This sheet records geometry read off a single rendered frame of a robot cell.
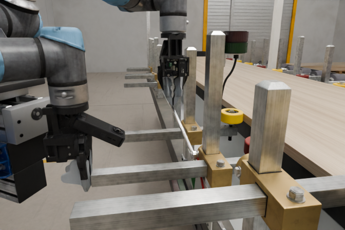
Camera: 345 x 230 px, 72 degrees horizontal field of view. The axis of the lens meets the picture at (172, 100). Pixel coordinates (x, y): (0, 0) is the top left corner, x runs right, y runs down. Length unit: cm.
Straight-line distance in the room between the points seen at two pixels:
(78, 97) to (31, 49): 12
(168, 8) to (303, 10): 960
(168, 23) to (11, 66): 38
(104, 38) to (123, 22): 81
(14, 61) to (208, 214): 38
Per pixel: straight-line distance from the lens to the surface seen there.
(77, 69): 50
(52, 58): 48
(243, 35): 57
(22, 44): 48
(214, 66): 57
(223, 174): 58
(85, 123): 53
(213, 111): 59
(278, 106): 35
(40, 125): 74
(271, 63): 219
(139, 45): 820
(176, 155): 98
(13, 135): 70
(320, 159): 63
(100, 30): 827
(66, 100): 51
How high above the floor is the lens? 116
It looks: 15 degrees down
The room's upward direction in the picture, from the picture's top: straight up
